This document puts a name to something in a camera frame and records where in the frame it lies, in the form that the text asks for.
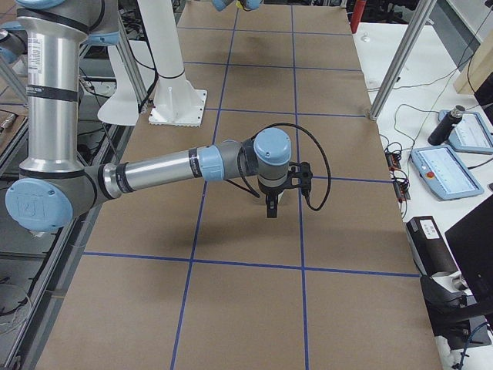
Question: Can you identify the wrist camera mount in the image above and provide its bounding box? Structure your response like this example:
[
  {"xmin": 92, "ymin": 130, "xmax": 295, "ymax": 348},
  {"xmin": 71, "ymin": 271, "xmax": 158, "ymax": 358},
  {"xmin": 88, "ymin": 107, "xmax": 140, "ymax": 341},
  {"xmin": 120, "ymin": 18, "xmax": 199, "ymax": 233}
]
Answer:
[{"xmin": 287, "ymin": 161, "xmax": 313, "ymax": 197}]

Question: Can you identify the black monitor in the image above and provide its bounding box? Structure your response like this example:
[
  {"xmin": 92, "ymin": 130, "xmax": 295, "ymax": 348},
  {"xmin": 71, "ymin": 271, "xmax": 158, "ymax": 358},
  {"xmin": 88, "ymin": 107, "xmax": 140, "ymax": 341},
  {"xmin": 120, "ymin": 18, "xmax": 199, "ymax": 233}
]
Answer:
[{"xmin": 445, "ymin": 197, "xmax": 493, "ymax": 301}]

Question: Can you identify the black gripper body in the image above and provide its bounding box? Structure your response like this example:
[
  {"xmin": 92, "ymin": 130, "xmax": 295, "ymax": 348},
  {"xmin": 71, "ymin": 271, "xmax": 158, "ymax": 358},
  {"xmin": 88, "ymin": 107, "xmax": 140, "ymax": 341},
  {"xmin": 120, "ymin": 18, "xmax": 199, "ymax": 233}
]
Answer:
[{"xmin": 257, "ymin": 180, "xmax": 287, "ymax": 204}]

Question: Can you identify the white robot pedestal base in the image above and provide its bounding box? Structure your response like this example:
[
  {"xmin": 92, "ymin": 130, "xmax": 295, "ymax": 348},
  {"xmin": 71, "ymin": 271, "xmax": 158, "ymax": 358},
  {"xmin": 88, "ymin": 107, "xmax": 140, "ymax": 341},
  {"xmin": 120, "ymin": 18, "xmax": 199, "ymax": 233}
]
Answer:
[{"xmin": 138, "ymin": 0, "xmax": 207, "ymax": 126}]

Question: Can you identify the far blue teach pendant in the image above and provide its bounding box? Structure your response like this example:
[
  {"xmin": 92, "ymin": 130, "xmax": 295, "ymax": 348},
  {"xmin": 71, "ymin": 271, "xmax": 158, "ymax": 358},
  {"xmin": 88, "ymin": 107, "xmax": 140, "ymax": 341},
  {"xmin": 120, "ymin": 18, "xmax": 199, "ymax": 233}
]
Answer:
[{"xmin": 446, "ymin": 111, "xmax": 492, "ymax": 154}]

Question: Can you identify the black box with label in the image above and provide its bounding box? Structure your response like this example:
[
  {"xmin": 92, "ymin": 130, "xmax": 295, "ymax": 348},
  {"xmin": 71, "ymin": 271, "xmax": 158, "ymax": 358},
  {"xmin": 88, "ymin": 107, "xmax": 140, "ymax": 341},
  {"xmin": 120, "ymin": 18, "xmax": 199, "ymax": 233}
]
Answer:
[{"xmin": 405, "ymin": 216, "xmax": 459, "ymax": 277}]

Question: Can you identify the black drink bottle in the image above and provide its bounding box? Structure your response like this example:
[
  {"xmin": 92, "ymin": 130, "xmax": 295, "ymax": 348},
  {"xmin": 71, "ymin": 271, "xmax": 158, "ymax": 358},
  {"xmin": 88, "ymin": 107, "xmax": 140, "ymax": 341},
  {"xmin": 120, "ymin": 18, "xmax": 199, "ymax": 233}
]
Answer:
[{"xmin": 428, "ymin": 105, "xmax": 465, "ymax": 146}]

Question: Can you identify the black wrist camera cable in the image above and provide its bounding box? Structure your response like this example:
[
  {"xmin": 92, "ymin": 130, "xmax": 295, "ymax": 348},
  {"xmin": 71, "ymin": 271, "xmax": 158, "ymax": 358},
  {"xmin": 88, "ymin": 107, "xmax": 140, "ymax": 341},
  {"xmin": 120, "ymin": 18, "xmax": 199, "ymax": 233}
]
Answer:
[{"xmin": 236, "ymin": 122, "xmax": 333, "ymax": 211}]

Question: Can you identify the blue teach pendant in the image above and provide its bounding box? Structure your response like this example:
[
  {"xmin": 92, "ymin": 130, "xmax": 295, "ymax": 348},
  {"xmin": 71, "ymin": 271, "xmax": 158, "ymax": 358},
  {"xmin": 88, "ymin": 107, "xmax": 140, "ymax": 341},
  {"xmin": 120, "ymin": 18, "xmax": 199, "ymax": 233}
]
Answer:
[
  {"xmin": 411, "ymin": 145, "xmax": 484, "ymax": 200},
  {"xmin": 446, "ymin": 111, "xmax": 492, "ymax": 154}
]

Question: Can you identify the aluminium frame post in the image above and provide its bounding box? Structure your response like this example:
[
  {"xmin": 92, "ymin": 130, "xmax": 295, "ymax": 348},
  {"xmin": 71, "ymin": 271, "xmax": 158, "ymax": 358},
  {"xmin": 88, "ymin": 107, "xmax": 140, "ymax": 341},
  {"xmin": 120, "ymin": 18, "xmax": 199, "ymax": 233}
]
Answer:
[{"xmin": 368, "ymin": 0, "xmax": 437, "ymax": 121}]

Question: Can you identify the near blue teach pendant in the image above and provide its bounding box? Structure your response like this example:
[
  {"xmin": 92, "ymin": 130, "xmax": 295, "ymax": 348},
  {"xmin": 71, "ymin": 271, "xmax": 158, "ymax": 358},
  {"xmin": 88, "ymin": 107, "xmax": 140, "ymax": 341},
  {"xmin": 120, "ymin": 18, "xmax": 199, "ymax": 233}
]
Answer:
[{"xmin": 411, "ymin": 145, "xmax": 484, "ymax": 200}]

